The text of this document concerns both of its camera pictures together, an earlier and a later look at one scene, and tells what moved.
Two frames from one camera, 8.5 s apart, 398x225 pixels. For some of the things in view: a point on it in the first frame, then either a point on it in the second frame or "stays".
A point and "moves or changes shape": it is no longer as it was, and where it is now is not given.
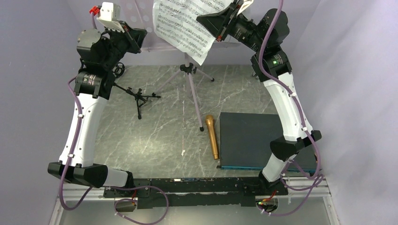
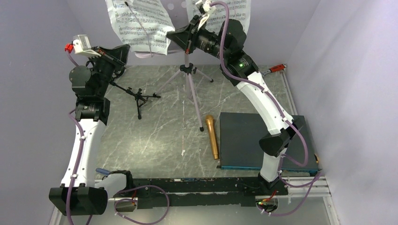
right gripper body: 241,28 to 206,41
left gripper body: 118,44 to 103,65
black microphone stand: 118,71 stays
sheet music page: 175,23 moves or changes shape
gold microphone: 210,118 stays
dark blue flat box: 245,139 stays
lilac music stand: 141,11 to 177,11
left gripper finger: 135,36 to 119,55
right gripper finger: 216,23 to 182,37
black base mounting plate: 160,193 stays
